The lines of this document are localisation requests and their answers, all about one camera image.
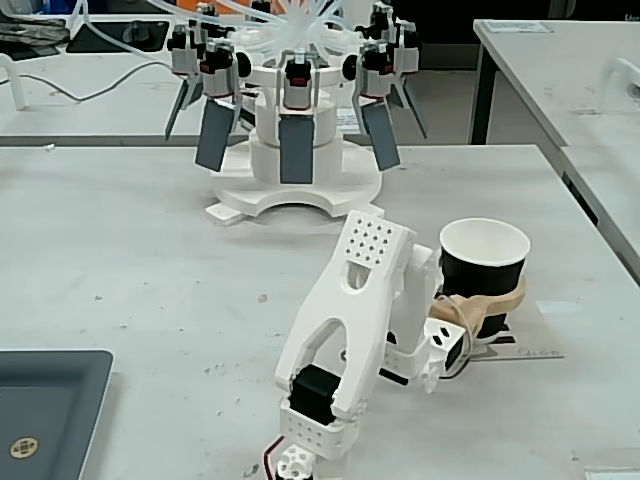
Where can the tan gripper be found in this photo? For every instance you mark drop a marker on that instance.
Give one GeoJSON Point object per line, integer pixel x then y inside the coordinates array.
{"type": "Point", "coordinates": [492, 306]}

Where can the black paper cup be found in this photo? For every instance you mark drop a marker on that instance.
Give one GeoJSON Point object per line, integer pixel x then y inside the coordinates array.
{"type": "Point", "coordinates": [480, 270]}

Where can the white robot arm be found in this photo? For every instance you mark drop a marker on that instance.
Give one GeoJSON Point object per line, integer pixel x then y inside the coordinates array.
{"type": "Point", "coordinates": [350, 310]}

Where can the printed paper mat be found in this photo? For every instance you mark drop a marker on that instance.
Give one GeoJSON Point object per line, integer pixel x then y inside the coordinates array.
{"type": "Point", "coordinates": [550, 335]}

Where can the small printed label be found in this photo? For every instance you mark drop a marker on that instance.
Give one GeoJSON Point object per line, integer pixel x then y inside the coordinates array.
{"type": "Point", "coordinates": [346, 120]}

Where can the white side table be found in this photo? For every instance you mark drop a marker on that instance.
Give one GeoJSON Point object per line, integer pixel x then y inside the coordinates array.
{"type": "Point", "coordinates": [615, 200]}

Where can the white flat card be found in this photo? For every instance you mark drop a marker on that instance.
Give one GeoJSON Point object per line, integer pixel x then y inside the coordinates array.
{"type": "Point", "coordinates": [615, 475]}

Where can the grey flap servo unit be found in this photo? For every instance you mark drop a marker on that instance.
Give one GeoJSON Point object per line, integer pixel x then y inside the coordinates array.
{"type": "Point", "coordinates": [382, 137]}
{"type": "Point", "coordinates": [297, 150]}
{"type": "Point", "coordinates": [406, 50]}
{"type": "Point", "coordinates": [206, 12]}
{"type": "Point", "coordinates": [215, 135]}
{"type": "Point", "coordinates": [382, 15]}
{"type": "Point", "coordinates": [182, 55]}

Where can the white table with dark leg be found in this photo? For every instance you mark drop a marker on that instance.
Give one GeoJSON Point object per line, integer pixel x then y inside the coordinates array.
{"type": "Point", "coordinates": [550, 65]}

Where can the white carousel dispenser base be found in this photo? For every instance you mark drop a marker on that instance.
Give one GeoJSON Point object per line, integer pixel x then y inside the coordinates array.
{"type": "Point", "coordinates": [265, 165]}

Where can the clear plastic tube bundle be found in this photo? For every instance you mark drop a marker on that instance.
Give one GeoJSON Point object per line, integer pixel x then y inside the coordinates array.
{"type": "Point", "coordinates": [300, 22]}

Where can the long white background table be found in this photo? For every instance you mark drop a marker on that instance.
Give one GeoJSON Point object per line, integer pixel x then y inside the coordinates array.
{"type": "Point", "coordinates": [100, 115]}

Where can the dark grey tray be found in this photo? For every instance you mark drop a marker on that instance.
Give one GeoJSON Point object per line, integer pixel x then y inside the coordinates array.
{"type": "Point", "coordinates": [50, 400]}

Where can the black desk pad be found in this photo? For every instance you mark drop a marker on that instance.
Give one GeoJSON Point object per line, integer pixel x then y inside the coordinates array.
{"type": "Point", "coordinates": [115, 40]}

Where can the white arched stand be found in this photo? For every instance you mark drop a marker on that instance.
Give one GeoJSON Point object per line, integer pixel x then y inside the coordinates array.
{"type": "Point", "coordinates": [17, 90]}

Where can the dark clutter pile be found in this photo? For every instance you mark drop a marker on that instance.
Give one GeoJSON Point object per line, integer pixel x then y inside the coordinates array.
{"type": "Point", "coordinates": [30, 30]}

